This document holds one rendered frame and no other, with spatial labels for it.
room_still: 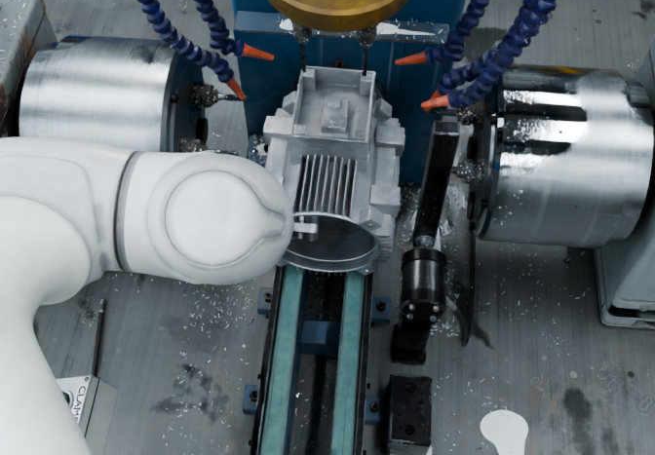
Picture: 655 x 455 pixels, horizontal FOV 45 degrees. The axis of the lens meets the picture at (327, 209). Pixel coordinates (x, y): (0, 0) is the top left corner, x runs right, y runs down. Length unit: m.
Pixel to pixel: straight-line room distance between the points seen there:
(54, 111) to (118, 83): 0.09
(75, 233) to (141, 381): 0.65
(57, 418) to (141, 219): 0.19
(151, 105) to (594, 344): 0.75
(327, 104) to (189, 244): 0.52
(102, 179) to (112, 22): 1.06
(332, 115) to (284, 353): 0.33
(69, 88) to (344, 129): 0.36
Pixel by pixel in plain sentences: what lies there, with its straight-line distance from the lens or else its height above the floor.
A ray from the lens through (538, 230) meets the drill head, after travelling 1.08.
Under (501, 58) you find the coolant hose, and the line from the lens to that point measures 0.90.
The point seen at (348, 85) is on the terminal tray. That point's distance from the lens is 1.09.
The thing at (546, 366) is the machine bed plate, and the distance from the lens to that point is 1.27.
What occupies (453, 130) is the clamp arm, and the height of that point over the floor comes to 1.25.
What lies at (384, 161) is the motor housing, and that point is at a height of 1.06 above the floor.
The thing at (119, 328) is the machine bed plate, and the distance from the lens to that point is 1.29.
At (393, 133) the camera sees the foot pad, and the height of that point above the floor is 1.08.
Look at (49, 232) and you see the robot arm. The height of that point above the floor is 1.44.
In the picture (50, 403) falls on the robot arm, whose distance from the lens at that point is 0.50.
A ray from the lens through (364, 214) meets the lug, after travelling 1.01.
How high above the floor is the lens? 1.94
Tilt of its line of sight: 58 degrees down
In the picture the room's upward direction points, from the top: straight up
